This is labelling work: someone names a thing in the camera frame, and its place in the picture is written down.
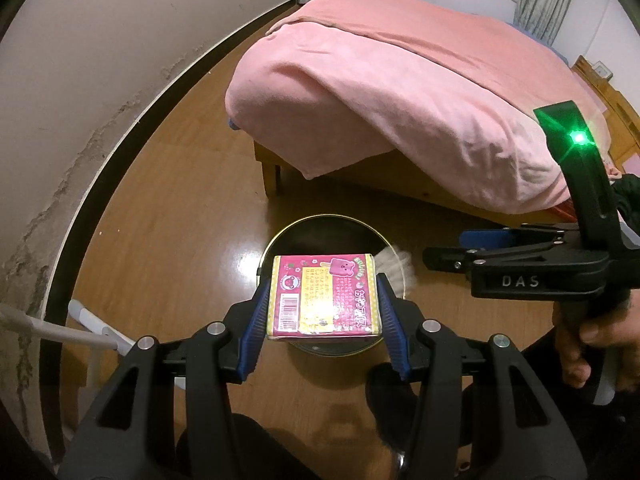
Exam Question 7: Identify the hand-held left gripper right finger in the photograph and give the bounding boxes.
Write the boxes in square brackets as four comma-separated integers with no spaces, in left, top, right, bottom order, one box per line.
[375,273,589,480]

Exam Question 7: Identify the person's dark-clothed leg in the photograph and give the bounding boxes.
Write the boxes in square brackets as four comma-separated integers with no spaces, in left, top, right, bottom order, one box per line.
[364,329,640,480]

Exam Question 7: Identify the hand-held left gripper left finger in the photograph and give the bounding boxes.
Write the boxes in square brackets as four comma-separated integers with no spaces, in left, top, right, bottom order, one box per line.
[57,281,274,480]

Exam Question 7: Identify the pink blanket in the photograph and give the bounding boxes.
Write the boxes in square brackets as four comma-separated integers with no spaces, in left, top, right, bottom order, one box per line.
[223,0,615,217]

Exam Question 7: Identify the wooden bed frame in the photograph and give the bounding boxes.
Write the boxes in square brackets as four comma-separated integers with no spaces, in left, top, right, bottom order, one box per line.
[253,140,578,227]

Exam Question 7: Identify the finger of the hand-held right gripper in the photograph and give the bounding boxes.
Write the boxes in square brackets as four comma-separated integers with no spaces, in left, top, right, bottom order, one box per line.
[422,238,568,275]
[459,223,583,251]

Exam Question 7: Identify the person's right forearm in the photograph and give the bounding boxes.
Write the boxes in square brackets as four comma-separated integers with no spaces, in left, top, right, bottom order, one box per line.
[608,172,640,226]

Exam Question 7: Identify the wooden cabinet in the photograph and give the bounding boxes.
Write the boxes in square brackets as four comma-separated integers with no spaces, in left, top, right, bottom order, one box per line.
[571,54,640,172]

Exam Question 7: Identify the black round waste bin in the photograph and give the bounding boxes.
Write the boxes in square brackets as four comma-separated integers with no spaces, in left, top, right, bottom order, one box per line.
[257,214,404,359]

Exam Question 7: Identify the person's right hand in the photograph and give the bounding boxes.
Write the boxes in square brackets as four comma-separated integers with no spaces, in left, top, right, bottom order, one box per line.
[553,287,640,394]

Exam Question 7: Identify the pink printed cardboard box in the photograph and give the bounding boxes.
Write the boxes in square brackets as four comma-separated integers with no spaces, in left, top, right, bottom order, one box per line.
[267,253,384,341]

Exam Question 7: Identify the white plastic frame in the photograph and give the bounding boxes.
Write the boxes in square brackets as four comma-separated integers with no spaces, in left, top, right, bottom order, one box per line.
[0,299,187,392]

